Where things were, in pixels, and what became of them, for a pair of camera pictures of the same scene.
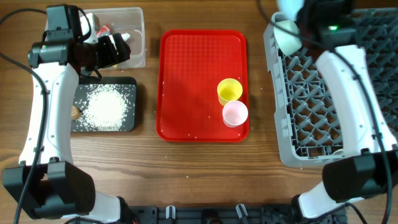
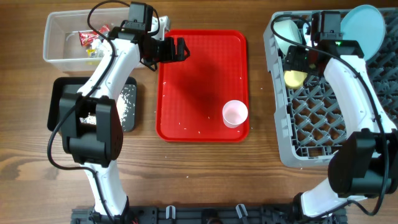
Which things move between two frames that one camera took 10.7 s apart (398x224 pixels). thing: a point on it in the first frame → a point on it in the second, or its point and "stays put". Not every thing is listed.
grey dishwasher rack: [307, 125] stays put
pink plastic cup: [234, 114] stays put
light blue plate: [290, 8] → [365, 24]
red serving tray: [191, 64] stays put
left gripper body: [102, 55] → [160, 51]
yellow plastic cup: [229, 89] → [294, 79]
